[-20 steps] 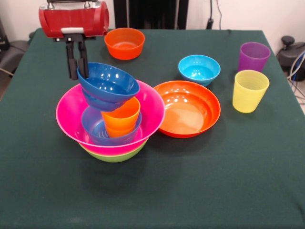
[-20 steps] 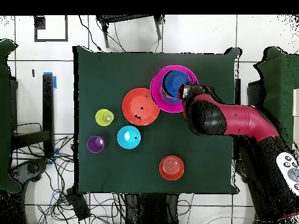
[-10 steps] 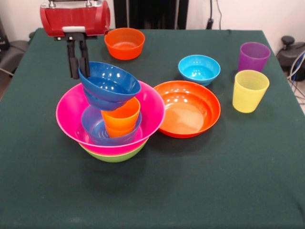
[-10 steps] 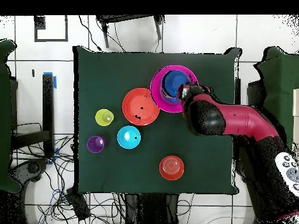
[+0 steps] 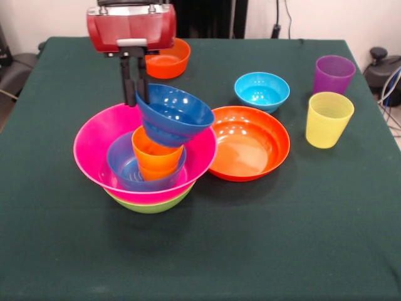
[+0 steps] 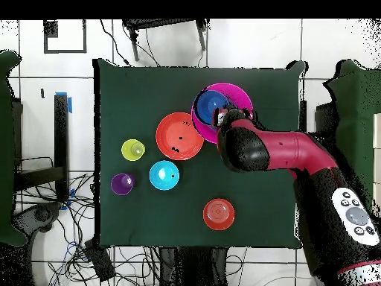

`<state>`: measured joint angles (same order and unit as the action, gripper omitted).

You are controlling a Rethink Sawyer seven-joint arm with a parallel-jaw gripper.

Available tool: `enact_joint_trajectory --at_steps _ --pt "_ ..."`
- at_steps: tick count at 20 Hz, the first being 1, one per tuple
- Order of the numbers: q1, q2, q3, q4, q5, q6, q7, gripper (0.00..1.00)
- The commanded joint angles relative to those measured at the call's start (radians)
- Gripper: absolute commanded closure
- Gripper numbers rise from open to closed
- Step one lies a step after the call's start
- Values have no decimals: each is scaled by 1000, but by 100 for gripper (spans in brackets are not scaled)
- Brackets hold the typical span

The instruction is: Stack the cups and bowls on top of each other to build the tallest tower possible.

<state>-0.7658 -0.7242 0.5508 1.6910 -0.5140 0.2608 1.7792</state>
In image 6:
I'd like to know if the dark blue ribbed bowl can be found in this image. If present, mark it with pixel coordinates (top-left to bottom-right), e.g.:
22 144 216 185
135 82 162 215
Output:
193 89 232 126

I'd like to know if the large pink plastic bowl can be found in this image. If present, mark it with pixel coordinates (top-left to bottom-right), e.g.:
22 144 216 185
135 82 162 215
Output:
190 83 254 145

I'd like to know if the red-orange shallow bowl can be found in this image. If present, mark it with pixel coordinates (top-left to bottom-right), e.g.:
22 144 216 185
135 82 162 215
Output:
155 112 205 162

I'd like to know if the cyan ribbed bowl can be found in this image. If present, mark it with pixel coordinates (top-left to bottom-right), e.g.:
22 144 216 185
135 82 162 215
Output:
149 159 181 191

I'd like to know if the dark green table cloth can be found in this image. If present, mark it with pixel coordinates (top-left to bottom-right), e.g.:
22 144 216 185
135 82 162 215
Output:
92 57 309 250

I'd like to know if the yellow plastic cup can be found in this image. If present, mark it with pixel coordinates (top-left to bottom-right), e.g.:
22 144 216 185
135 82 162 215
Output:
121 139 147 162

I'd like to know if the orange translucent bowl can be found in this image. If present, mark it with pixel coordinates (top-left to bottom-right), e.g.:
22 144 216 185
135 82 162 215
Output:
202 198 236 232

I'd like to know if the black metal stool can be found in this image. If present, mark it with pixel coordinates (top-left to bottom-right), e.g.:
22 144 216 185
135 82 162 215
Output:
121 19 211 63

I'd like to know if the purple plastic cup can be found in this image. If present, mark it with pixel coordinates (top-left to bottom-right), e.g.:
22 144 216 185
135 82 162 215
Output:
110 173 136 197

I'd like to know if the dark green side cloth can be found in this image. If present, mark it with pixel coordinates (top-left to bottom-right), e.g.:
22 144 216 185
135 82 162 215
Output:
0 49 28 247
322 58 381 209

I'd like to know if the blue tape strip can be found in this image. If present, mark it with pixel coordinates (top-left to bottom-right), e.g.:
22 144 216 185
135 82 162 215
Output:
55 92 73 114
60 188 76 212

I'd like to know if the black floor stand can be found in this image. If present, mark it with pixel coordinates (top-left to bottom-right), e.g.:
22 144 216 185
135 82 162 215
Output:
13 93 71 202

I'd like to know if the white box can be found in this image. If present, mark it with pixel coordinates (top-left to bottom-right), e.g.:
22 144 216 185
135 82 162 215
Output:
372 148 381 183
372 112 381 149

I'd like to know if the black power strip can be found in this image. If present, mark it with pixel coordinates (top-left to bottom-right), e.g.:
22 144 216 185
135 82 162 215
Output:
83 238 116 283

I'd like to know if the black floor device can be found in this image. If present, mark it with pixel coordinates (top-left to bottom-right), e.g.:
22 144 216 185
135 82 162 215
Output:
11 201 64 248

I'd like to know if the thin black floor cable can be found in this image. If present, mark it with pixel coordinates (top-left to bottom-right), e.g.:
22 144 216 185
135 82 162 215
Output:
99 19 132 67

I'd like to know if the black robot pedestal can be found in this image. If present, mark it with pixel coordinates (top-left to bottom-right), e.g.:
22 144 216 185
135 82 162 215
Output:
159 247 228 286

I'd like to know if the bundle of floor cables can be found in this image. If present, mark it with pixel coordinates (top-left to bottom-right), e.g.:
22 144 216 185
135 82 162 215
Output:
17 154 161 286

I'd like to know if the black square frame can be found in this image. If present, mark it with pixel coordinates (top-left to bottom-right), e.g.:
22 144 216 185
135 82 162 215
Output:
43 19 88 55

